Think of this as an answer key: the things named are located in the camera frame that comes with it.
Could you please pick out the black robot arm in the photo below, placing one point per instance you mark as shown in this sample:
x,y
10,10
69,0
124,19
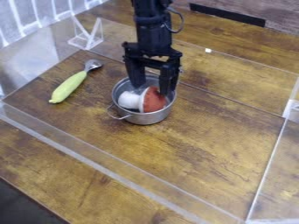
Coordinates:
x,y
153,23

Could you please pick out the clear acrylic triangle bracket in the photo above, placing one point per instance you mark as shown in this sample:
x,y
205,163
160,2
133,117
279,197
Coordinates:
x,y
86,39

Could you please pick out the red and white toy mushroom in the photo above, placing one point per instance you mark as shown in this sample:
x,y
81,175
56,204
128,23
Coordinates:
x,y
146,102

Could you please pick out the silver metal pot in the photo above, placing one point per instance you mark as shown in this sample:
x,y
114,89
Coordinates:
x,y
132,115

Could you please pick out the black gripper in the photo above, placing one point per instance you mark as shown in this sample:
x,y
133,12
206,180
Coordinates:
x,y
164,59

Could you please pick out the clear acrylic tray wall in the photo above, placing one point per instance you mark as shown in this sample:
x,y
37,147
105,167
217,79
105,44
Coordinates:
x,y
166,194

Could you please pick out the yellow-green handled scoop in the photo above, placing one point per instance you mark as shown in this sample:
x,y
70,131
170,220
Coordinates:
x,y
68,86

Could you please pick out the black strip on table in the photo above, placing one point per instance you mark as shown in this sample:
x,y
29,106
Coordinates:
x,y
256,21

